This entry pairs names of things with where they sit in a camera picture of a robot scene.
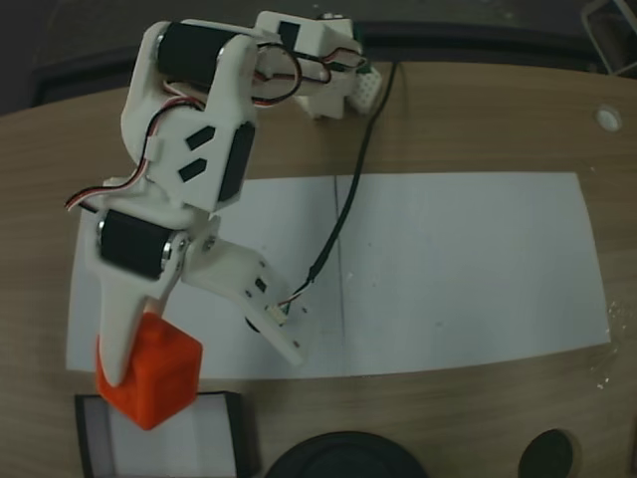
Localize black cable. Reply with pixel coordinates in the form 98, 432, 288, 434
288, 61, 400, 311

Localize black round stand base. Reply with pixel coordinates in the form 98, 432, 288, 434
265, 430, 429, 478

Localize brown box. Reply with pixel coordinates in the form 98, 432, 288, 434
74, 390, 263, 478

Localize white round cap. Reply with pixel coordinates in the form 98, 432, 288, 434
596, 105, 623, 133

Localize orange cube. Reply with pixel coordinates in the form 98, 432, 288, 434
95, 310, 205, 432

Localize black oval table grommet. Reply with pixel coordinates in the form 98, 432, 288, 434
517, 428, 584, 478

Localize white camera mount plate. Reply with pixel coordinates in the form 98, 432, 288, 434
180, 233, 306, 367

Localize white paper sheet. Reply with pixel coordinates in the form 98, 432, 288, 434
65, 176, 347, 382
334, 171, 613, 377

